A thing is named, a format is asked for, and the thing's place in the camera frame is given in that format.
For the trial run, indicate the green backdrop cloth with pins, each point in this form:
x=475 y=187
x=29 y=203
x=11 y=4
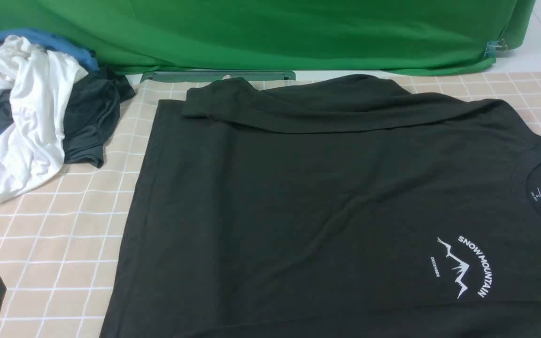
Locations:
x=408 y=37

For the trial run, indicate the white crumpled shirt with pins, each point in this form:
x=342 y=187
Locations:
x=40 y=83

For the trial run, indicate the metal binder clip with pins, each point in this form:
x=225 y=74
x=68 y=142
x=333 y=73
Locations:
x=494 y=47

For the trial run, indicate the dark gray long sleeve shirt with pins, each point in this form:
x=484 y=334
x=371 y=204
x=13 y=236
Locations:
x=349 y=208

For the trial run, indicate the blue crumpled garment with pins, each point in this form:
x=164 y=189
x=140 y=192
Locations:
x=52 y=42

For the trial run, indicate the dark gray crumpled garment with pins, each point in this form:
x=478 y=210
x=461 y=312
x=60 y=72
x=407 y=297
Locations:
x=92 y=115

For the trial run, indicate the beige grid tablecloth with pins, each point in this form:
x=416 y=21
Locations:
x=59 y=243

